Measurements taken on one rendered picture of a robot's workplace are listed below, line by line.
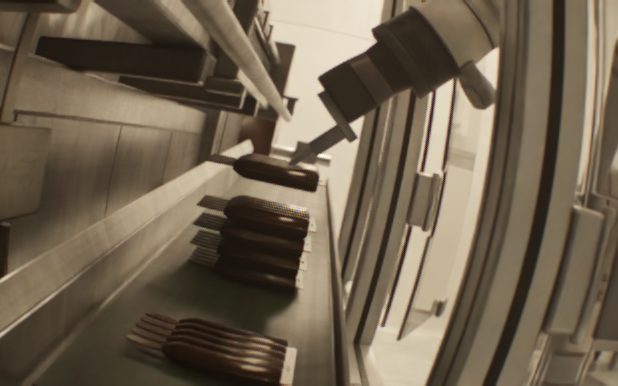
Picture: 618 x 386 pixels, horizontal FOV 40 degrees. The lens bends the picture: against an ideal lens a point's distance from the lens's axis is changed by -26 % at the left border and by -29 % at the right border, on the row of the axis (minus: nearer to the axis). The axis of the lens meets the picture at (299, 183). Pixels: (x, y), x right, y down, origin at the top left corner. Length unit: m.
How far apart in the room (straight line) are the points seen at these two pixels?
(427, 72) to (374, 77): 0.05
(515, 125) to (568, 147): 0.03
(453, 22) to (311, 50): 4.54
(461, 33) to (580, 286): 0.52
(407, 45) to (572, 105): 0.49
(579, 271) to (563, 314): 0.02
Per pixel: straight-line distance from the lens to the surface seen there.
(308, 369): 0.63
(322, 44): 5.44
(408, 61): 0.90
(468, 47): 0.91
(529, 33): 0.42
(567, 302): 0.42
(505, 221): 0.41
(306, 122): 5.42
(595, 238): 0.42
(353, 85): 0.89
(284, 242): 0.89
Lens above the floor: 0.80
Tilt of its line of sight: 2 degrees down
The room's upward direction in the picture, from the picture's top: 12 degrees clockwise
